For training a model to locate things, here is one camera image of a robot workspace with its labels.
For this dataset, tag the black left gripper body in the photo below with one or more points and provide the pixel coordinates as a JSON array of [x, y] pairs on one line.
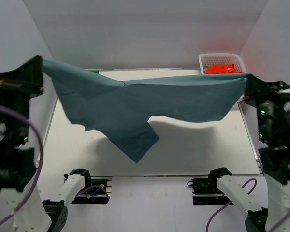
[[4, 83]]

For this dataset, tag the white plastic basket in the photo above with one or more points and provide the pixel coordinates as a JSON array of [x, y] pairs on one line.
[[220, 61]]

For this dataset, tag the crumpled orange t-shirt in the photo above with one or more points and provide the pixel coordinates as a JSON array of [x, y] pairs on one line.
[[222, 69]]

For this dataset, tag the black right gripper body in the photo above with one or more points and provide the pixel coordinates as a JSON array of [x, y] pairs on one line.
[[271, 95]]

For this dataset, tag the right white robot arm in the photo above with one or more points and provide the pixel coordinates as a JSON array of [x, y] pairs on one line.
[[274, 131]]

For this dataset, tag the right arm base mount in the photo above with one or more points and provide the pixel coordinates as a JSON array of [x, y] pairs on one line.
[[204, 195]]

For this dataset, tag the blue-grey t-shirt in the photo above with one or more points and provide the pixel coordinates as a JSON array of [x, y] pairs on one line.
[[121, 109]]

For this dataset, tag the folded green t-shirt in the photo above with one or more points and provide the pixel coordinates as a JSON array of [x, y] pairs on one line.
[[95, 71]]

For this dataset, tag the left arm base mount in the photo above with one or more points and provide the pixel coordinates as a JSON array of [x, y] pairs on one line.
[[98, 192]]

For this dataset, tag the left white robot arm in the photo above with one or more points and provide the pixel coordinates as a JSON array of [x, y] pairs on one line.
[[19, 171]]

